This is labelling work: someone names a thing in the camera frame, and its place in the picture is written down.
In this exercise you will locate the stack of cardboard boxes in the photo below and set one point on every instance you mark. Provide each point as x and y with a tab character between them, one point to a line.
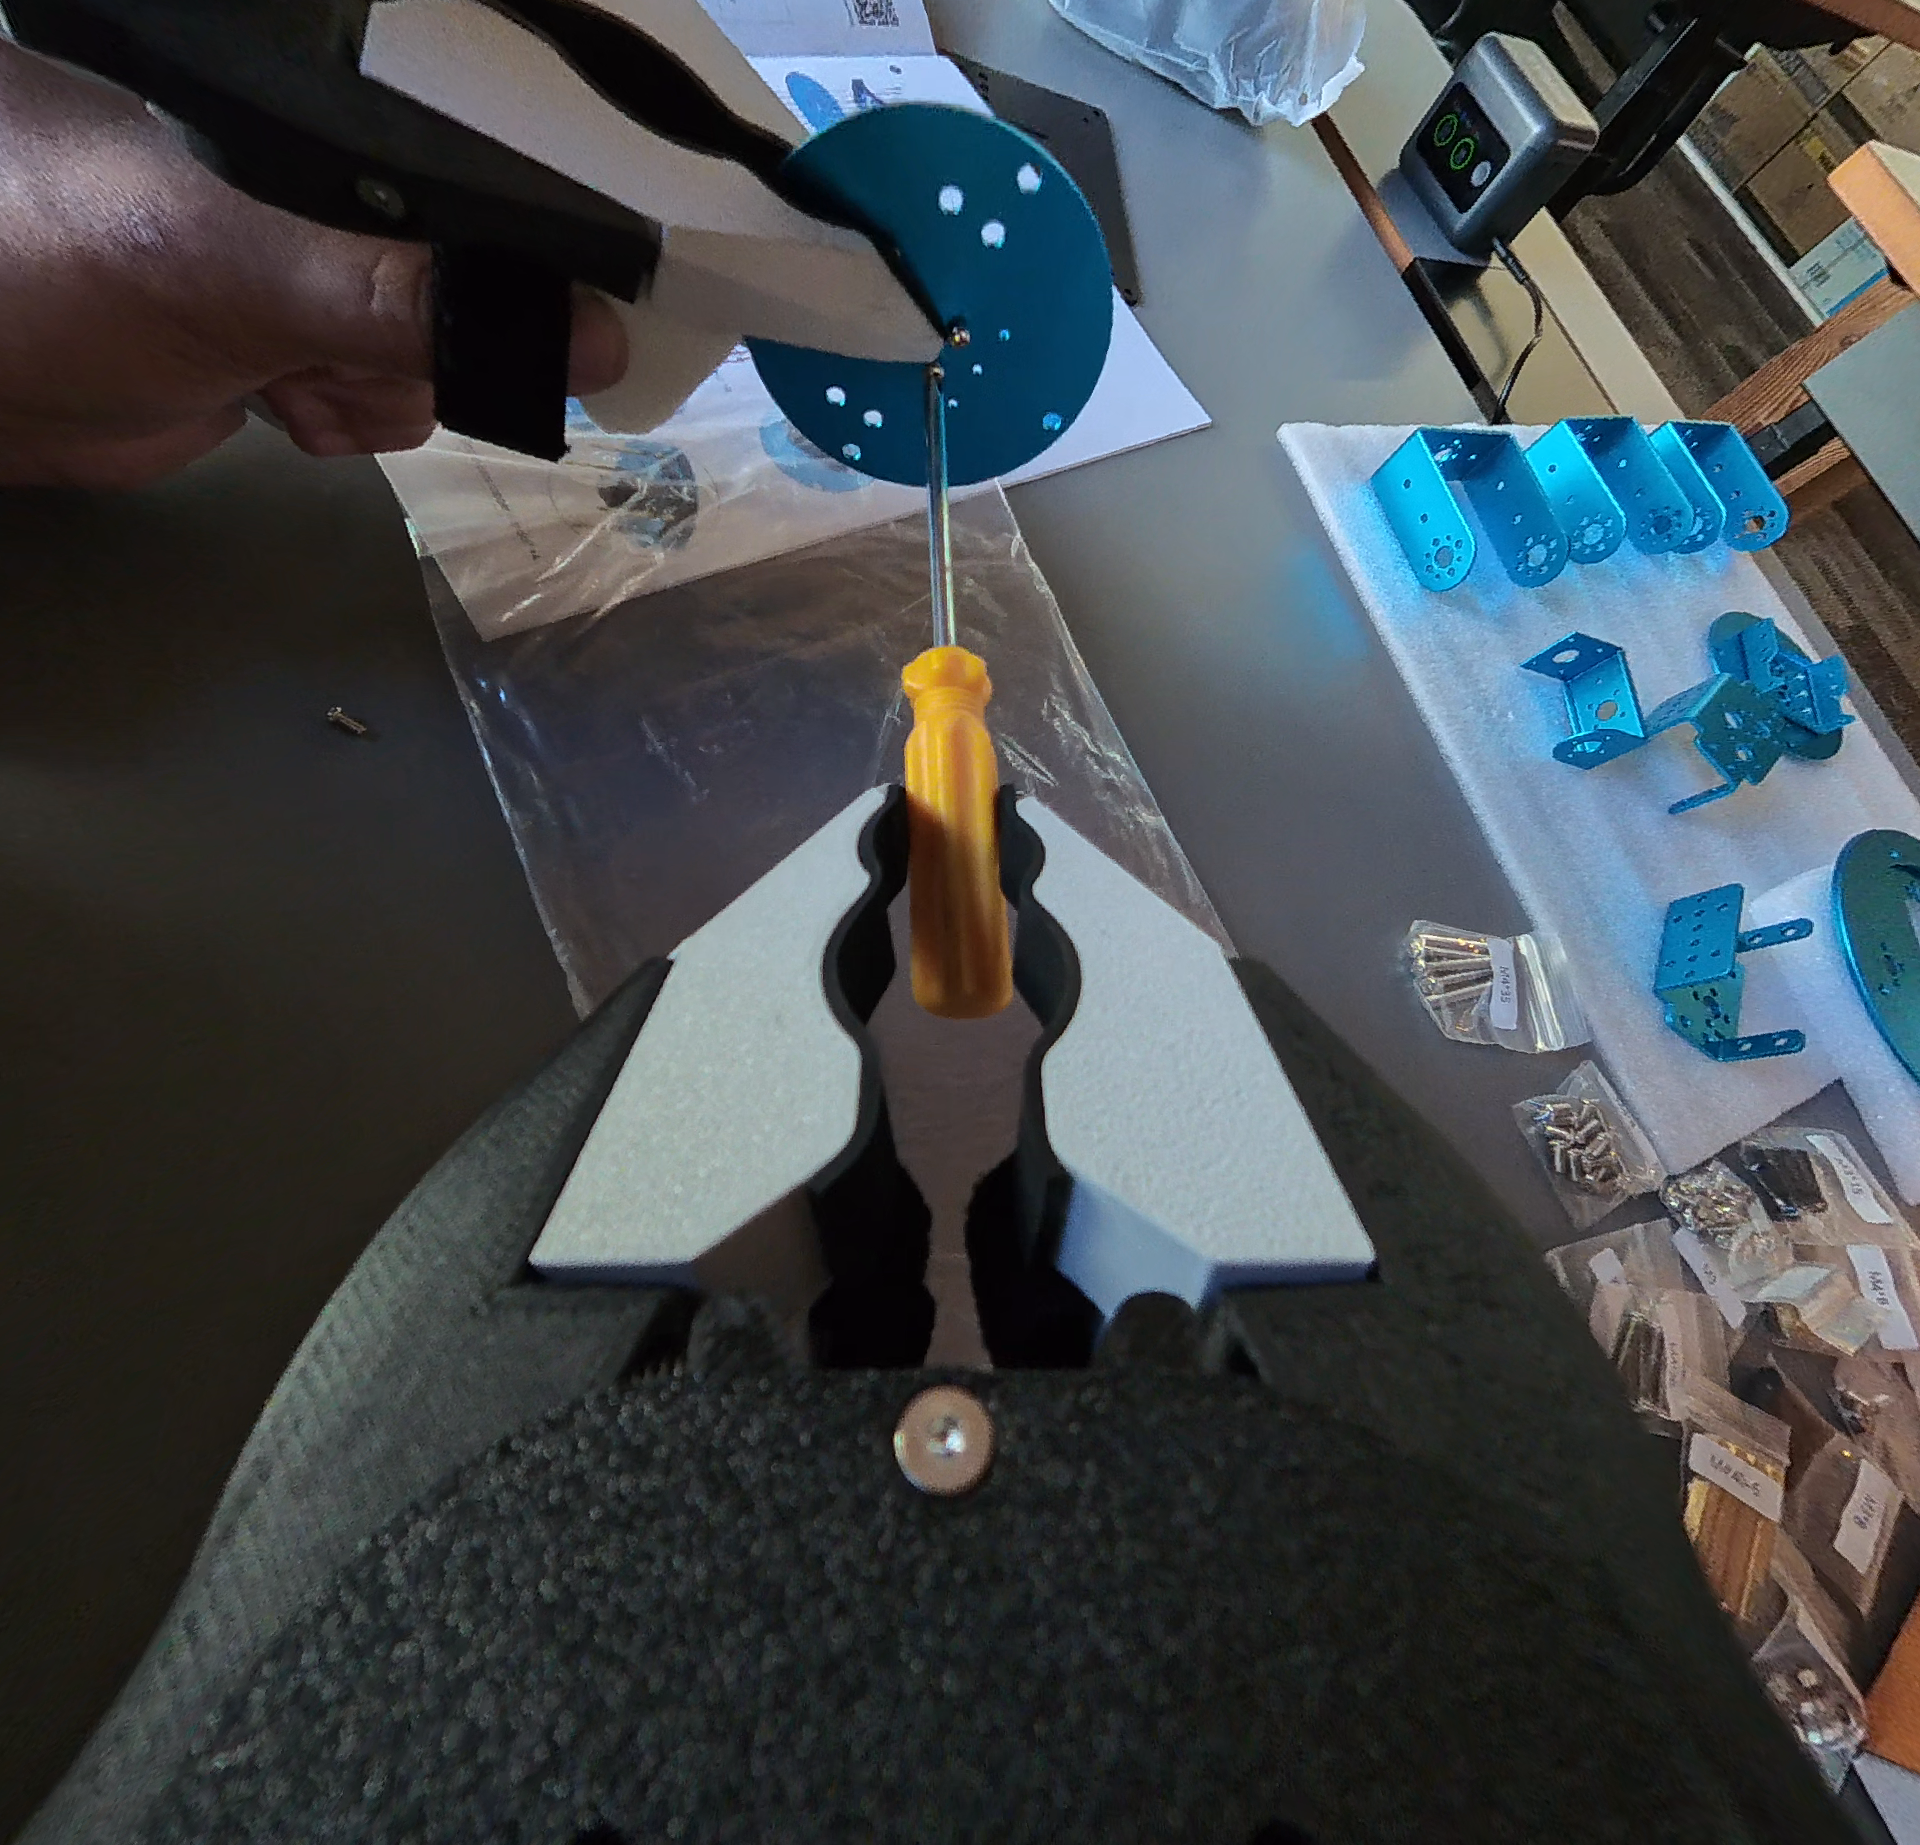
1786	151

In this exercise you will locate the person's left hand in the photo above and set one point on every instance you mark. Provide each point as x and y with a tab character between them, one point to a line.
181	300

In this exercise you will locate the wooden pillar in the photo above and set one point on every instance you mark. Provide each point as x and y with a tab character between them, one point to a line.
1882	210

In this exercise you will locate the black metal base plate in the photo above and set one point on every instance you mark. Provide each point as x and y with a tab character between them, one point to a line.
1058	135

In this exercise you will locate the pile of small hardware bags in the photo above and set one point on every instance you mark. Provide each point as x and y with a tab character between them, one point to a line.
1740	1485

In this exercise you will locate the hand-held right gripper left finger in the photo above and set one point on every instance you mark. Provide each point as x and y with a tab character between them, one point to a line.
705	1126

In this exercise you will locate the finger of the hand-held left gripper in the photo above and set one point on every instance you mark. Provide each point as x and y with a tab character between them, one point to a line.
570	91
795	277

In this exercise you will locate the white plastic wrapped package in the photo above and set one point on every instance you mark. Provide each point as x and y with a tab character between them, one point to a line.
1185	16

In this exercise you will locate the grey desk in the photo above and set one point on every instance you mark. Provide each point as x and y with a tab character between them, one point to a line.
225	976

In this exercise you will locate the blue joined metal brackets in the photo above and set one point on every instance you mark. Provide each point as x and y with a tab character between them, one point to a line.
1747	713

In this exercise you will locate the white assembly guide sheet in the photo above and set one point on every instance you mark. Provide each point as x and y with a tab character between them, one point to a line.
1133	406

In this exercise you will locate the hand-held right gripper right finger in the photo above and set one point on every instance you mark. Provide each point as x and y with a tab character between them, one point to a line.
1185	1126

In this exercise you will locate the wood edged long desk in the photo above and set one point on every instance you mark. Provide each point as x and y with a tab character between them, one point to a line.
1868	398

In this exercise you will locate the blue round metal disc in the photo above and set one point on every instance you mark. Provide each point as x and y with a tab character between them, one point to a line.
1020	360

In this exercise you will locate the grey device with green display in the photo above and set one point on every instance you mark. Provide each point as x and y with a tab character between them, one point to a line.
1463	151

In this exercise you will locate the clear plastic bag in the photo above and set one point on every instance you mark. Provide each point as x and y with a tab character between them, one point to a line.
674	765

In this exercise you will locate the white foam sheet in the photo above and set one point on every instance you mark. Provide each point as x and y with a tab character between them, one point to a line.
1425	706

